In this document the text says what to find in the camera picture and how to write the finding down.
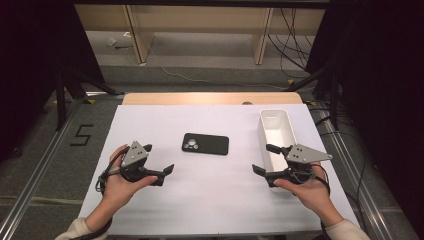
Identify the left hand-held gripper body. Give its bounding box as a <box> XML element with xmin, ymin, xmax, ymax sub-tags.
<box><xmin>119</xmin><ymin>140</ymin><xmax>152</xmax><ymax>184</ymax></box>

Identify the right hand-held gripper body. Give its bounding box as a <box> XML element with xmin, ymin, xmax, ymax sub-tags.
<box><xmin>283</xmin><ymin>143</ymin><xmax>334</xmax><ymax>185</ymax></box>

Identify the black phone case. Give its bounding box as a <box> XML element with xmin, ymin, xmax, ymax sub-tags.
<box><xmin>181</xmin><ymin>132</ymin><xmax>230</xmax><ymax>156</ymax></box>

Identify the person's left hand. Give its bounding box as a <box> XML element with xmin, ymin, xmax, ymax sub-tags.
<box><xmin>99</xmin><ymin>143</ymin><xmax>159</xmax><ymax>212</ymax></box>

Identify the person's right hand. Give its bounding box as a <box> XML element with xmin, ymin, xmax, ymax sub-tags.
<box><xmin>273</xmin><ymin>162</ymin><xmax>340</xmax><ymax>220</ymax></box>

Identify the white rectangular plastic box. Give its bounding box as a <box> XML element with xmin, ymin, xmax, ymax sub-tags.
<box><xmin>256</xmin><ymin>108</ymin><xmax>299</xmax><ymax>194</ymax></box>

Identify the black tripod stand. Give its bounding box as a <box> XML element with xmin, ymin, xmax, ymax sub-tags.
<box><xmin>284</xmin><ymin>64</ymin><xmax>342</xmax><ymax>132</ymax></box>
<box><xmin>54</xmin><ymin>65</ymin><xmax>126</xmax><ymax>132</ymax></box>

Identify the wooden table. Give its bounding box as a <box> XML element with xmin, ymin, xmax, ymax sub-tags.
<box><xmin>121</xmin><ymin>92</ymin><xmax>304</xmax><ymax>107</ymax></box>

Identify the black curtain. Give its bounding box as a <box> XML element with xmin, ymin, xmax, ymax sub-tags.
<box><xmin>304</xmin><ymin>0</ymin><xmax>424</xmax><ymax>236</ymax></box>
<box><xmin>0</xmin><ymin>0</ymin><xmax>106</xmax><ymax>163</ymax></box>

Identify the long beige wooden desk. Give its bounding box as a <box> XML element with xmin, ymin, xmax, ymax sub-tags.
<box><xmin>71</xmin><ymin>0</ymin><xmax>331</xmax><ymax>66</ymax></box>

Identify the right hand-held gripper cable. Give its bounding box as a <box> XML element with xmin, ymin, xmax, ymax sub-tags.
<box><xmin>309</xmin><ymin>163</ymin><xmax>333</xmax><ymax>240</ymax></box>

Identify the hand-held gripper cable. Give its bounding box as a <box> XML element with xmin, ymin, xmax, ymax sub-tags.
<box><xmin>71</xmin><ymin>148</ymin><xmax>130</xmax><ymax>240</ymax></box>
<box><xmin>309</xmin><ymin>163</ymin><xmax>333</xmax><ymax>240</ymax></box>

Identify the left hand-held gripper cable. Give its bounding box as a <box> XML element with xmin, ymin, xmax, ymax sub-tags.
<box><xmin>71</xmin><ymin>148</ymin><xmax>130</xmax><ymax>240</ymax></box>

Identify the metal floor rail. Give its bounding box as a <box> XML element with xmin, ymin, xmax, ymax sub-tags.
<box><xmin>316</xmin><ymin>109</ymin><xmax>398</xmax><ymax>240</ymax></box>
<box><xmin>0</xmin><ymin>99</ymin><xmax>85</xmax><ymax>240</ymax></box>

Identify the white floor cable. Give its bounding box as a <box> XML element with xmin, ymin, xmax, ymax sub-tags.
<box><xmin>146</xmin><ymin>43</ymin><xmax>290</xmax><ymax>91</ymax></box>

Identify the black power cable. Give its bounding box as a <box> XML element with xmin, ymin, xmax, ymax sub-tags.
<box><xmin>267</xmin><ymin>33</ymin><xmax>309</xmax><ymax>73</ymax></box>
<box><xmin>279</xmin><ymin>8</ymin><xmax>315</xmax><ymax>79</ymax></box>

